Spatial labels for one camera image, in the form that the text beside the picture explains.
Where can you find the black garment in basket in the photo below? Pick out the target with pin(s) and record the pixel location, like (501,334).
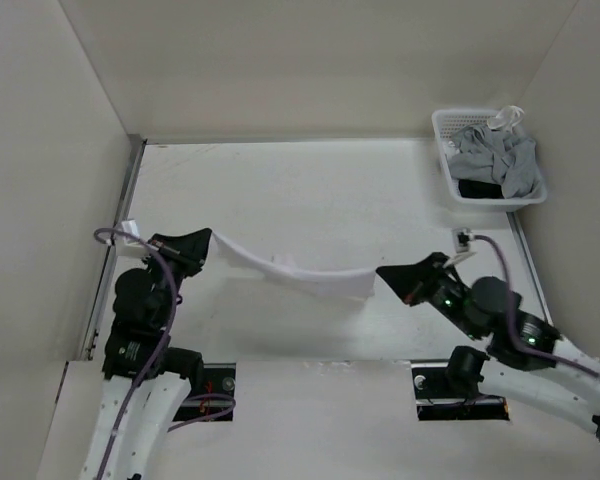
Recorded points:
(473,189)

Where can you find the white tank top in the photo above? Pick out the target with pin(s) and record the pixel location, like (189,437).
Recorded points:
(352,283)

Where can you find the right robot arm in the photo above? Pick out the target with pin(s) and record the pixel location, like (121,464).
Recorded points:
(525,358)

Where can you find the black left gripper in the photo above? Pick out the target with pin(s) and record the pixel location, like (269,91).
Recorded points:
(190,249)

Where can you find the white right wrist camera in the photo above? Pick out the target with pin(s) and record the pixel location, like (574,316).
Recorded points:
(462,239)

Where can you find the white garment on basket rim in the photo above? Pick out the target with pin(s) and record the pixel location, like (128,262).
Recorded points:
(506,119)

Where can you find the grey tank top in basket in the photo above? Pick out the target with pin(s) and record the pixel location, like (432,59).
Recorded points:
(498,157)

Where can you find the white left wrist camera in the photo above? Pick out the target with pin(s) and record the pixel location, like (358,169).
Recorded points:
(127,240)

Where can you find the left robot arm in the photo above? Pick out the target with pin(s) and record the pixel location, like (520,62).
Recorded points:
(145,379)

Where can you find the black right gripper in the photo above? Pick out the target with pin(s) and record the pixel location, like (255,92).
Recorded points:
(410,281)

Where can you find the white perforated plastic basket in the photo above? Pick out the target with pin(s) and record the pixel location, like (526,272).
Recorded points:
(445,123)

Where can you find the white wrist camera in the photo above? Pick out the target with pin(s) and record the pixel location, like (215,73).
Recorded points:
(462,239)
(127,240)

